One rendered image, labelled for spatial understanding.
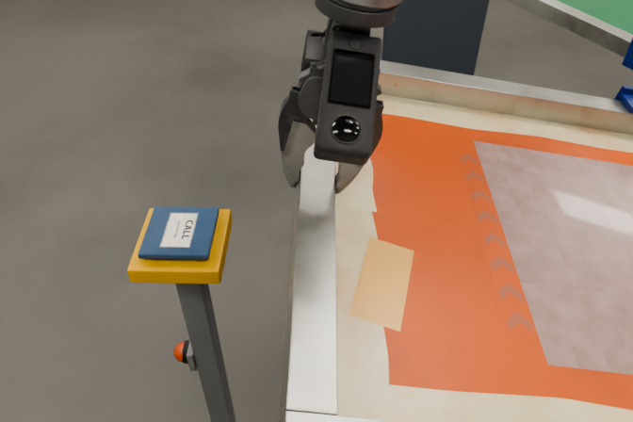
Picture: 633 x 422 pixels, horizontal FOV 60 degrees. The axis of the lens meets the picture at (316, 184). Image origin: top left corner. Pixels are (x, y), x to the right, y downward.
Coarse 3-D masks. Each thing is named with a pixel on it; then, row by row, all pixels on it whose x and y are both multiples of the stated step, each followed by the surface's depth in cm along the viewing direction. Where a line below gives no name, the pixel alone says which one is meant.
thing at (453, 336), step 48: (384, 240) 58; (432, 240) 59; (480, 240) 60; (528, 240) 62; (576, 240) 63; (432, 288) 54; (480, 288) 55; (528, 288) 56; (576, 288) 57; (624, 288) 59; (432, 336) 50; (480, 336) 51; (576, 336) 53; (624, 336) 54; (432, 384) 46; (480, 384) 47; (528, 384) 48; (576, 384) 49; (624, 384) 49
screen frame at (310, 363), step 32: (384, 64) 80; (416, 96) 81; (448, 96) 80; (480, 96) 80; (512, 96) 80; (544, 96) 81; (576, 96) 83; (608, 128) 84; (320, 160) 60; (320, 192) 56; (320, 224) 53; (320, 256) 50; (320, 288) 47; (288, 320) 46; (320, 320) 45; (288, 352) 42; (320, 352) 42; (288, 384) 40; (320, 384) 40; (288, 416) 38; (320, 416) 39
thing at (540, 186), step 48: (384, 144) 71; (432, 144) 73; (480, 144) 75; (528, 144) 77; (576, 144) 79; (384, 192) 64; (432, 192) 65; (528, 192) 69; (576, 192) 70; (624, 192) 72; (624, 240) 65
